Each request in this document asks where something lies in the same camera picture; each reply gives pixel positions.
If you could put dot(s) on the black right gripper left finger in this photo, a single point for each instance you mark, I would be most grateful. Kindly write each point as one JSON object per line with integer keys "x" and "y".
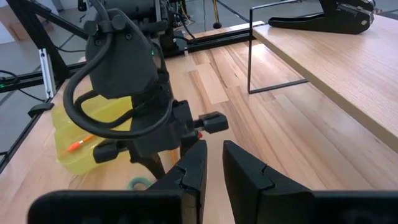
{"x": 192, "y": 174}

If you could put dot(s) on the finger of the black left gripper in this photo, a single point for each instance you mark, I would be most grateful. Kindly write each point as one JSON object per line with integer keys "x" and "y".
{"x": 186, "y": 147}
{"x": 152, "y": 161}

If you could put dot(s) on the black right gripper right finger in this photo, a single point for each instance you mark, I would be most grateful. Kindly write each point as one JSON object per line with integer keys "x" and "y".
{"x": 248, "y": 193}

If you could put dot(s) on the red eraser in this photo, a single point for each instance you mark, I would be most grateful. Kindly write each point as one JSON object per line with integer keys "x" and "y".
{"x": 200, "y": 135}

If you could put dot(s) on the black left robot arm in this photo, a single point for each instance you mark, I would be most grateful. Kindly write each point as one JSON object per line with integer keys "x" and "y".
{"x": 121, "y": 62}

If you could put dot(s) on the yellow translucent plastic case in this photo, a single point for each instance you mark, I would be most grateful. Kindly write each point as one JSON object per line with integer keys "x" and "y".
{"x": 71, "y": 161}

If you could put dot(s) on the yellow pole with black foot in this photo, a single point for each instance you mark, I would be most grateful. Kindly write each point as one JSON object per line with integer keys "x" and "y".
{"x": 217, "y": 25}

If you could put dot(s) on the wooden shelf with black legs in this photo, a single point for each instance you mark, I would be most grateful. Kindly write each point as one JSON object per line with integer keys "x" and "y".
{"x": 326, "y": 68}

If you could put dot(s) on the black stapler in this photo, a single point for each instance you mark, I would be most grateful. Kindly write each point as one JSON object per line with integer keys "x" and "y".
{"x": 326, "y": 23}

